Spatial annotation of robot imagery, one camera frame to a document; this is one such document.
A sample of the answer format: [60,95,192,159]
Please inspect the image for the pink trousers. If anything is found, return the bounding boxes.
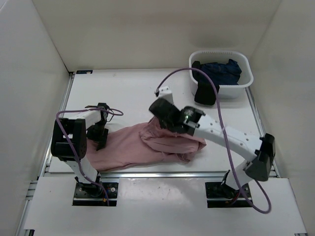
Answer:
[86,118,206,171]

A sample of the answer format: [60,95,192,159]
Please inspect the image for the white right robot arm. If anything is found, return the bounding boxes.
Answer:
[149,98,275,198]

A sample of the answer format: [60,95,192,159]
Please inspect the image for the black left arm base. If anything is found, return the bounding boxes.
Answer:
[72,177,119,207]

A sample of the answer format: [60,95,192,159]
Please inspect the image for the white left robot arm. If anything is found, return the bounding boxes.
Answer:
[51,106,109,197]

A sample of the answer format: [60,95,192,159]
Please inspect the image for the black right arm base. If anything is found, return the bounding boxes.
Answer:
[205,182,251,208]

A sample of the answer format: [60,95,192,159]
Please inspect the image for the black trousers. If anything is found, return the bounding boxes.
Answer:
[192,61,220,106]

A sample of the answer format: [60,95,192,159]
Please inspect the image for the dark blue trousers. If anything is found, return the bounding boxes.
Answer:
[200,59,242,86]

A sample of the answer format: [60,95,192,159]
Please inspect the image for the white plastic basket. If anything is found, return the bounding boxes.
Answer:
[189,50,253,99]

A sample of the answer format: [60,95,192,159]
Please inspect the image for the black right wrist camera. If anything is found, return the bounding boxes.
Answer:
[155,86,174,104]

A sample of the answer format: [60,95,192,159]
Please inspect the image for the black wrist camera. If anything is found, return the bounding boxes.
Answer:
[85,103,110,117]
[155,86,174,104]

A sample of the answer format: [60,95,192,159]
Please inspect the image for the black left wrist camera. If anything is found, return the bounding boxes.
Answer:
[85,103,110,117]

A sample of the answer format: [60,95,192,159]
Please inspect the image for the aluminium left rail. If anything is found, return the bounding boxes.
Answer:
[37,72,75,180]

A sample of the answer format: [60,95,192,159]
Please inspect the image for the aluminium rail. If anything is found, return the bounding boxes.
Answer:
[44,171,279,179]
[37,72,75,180]
[245,87,278,170]

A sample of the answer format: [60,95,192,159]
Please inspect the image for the aluminium front rail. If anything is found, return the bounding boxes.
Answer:
[44,171,279,179]

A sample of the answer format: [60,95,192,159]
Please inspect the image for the aluminium right rail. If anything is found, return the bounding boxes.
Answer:
[245,87,278,170]

